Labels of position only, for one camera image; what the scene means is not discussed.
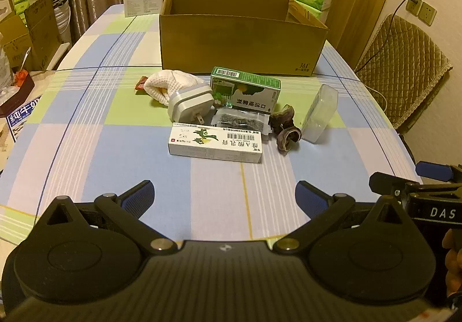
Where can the white ointment box bird print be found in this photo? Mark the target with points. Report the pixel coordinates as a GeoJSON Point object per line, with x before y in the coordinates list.
{"type": "Point", "coordinates": [216, 143]}

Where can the chair with quilted cover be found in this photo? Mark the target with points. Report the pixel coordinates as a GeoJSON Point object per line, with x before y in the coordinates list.
{"type": "Point", "coordinates": [400, 69]}

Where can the green medicine box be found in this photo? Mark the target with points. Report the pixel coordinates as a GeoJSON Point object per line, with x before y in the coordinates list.
{"type": "Point", "coordinates": [249, 90]}

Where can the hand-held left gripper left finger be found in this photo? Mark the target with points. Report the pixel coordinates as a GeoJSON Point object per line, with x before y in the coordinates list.
{"type": "Point", "coordinates": [139, 197]}

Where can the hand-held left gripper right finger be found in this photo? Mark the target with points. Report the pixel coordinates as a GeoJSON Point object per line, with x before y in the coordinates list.
{"type": "Point", "coordinates": [310, 199]}

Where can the person's right hand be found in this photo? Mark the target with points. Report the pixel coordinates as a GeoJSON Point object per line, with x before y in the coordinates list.
{"type": "Point", "coordinates": [453, 264]}

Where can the red candy wrapper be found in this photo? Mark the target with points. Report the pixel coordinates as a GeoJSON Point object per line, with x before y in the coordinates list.
{"type": "Point", "coordinates": [140, 84]}

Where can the stacked white buckets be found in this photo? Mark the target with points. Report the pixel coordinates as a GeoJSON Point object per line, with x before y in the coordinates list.
{"type": "Point", "coordinates": [62, 18]}

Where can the white power adapter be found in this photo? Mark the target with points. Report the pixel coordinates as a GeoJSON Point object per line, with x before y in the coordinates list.
{"type": "Point", "coordinates": [189, 103]}

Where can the brown cardboard box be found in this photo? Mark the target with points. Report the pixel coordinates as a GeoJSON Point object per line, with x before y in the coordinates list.
{"type": "Point", "coordinates": [32, 33]}

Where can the white knitted sock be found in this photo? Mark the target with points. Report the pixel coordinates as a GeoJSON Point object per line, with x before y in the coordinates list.
{"type": "Point", "coordinates": [169, 85]}

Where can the wall socket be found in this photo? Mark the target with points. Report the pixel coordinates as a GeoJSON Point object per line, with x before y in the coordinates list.
{"type": "Point", "coordinates": [424, 11]}

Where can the clear plastic case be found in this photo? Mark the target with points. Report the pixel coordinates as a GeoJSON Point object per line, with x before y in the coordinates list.
{"type": "Point", "coordinates": [319, 114]}

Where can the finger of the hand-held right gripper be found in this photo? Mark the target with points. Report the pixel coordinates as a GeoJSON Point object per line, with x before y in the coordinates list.
{"type": "Point", "coordinates": [391, 184]}
{"type": "Point", "coordinates": [435, 170]}

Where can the dark brown tray box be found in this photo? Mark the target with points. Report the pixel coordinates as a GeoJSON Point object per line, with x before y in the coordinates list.
{"type": "Point", "coordinates": [16, 90]}

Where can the flattened blue milk carton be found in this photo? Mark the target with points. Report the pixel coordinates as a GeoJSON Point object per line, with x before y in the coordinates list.
{"type": "Point", "coordinates": [23, 114]}

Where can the black snack packet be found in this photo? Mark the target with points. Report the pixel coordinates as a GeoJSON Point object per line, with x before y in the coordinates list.
{"type": "Point", "coordinates": [240, 121]}

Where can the small green tissue packs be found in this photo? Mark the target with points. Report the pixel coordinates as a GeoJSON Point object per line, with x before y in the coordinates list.
{"type": "Point", "coordinates": [23, 0]}

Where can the white plastic bag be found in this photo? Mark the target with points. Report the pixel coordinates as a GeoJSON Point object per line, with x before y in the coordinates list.
{"type": "Point", "coordinates": [4, 69]}

